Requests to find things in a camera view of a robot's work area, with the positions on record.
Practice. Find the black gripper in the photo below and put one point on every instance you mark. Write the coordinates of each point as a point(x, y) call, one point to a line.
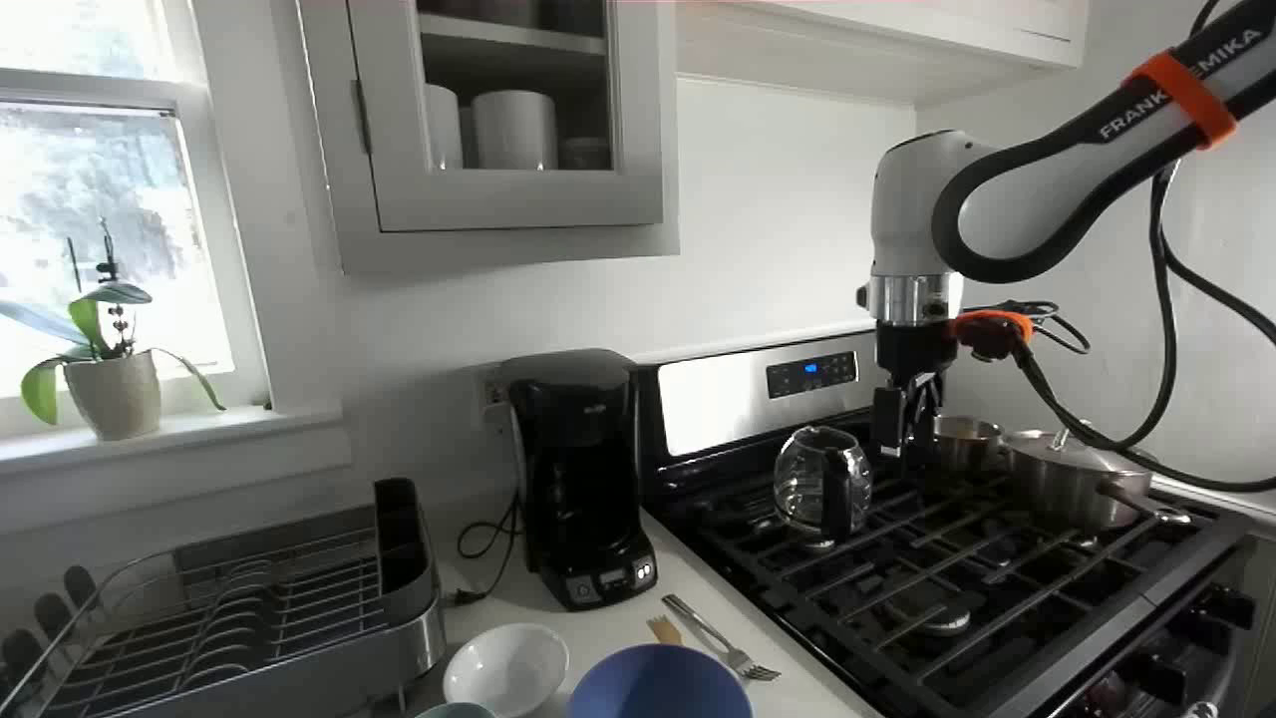
point(915, 393)

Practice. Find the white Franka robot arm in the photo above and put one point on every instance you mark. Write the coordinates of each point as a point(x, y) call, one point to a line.
point(949, 211)

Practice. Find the small open steel pot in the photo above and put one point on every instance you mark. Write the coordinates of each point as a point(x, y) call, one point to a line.
point(965, 443)

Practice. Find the stainless gas stove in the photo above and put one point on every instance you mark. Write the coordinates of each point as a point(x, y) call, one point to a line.
point(954, 602)

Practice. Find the glass coffee carafe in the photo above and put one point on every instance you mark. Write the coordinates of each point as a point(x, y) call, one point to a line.
point(823, 486)

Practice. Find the lidded steel saucepan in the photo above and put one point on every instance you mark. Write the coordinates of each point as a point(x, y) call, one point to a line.
point(1077, 486)

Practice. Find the small wooden piece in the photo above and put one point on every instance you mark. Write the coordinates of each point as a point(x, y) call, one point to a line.
point(663, 631)

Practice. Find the black coffee maker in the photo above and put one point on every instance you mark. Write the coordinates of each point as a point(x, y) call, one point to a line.
point(576, 433)

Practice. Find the blue bowl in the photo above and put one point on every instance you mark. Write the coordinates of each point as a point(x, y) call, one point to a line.
point(661, 683)

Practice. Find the white ceramic bowl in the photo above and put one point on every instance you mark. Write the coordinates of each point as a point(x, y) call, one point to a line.
point(510, 671)

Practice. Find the white mug in cabinet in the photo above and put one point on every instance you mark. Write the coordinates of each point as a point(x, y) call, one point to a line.
point(517, 128)

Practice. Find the teal cup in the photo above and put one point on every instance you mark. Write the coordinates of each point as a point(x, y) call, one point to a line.
point(457, 711)

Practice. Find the metal dish drying rack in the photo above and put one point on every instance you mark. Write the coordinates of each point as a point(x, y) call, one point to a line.
point(330, 616)

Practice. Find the potted orchid plant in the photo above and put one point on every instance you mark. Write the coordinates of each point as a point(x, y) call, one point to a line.
point(110, 374)

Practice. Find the white wall cabinet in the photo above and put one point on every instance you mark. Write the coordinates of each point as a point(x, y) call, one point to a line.
point(609, 64)

